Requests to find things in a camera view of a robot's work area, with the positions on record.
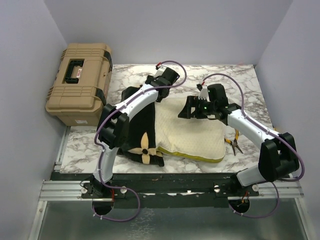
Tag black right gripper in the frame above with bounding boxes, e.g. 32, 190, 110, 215
178, 95, 217, 119

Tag white pillow yellow edge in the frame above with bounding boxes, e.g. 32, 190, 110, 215
154, 98, 226, 163

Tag black yellow flower pillowcase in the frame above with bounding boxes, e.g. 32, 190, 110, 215
118, 86, 165, 167

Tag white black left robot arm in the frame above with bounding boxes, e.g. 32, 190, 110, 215
89, 65, 180, 198

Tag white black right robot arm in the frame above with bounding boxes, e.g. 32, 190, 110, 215
178, 83, 300, 196

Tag tan plastic tool case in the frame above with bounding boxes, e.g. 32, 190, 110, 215
45, 43, 113, 127

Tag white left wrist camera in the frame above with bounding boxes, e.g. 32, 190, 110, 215
154, 64, 167, 78

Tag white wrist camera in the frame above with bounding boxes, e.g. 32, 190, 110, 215
154, 64, 167, 78
196, 83, 209, 101

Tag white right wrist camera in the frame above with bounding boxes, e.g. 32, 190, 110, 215
196, 83, 209, 101

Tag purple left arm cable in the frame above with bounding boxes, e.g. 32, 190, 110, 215
94, 59, 187, 186

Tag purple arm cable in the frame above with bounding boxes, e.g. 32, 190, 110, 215
94, 59, 187, 186
202, 73, 305, 181

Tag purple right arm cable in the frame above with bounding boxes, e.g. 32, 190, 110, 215
202, 73, 305, 181

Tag yellow handled pliers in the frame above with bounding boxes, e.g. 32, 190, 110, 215
224, 129, 243, 156

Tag black mounting rail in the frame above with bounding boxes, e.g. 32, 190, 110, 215
50, 172, 259, 209

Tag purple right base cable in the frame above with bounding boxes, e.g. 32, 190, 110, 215
228, 181, 280, 219

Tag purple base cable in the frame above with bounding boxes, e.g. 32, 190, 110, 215
228, 181, 280, 219
91, 182, 141, 223

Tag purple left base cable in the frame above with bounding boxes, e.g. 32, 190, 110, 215
91, 182, 141, 223

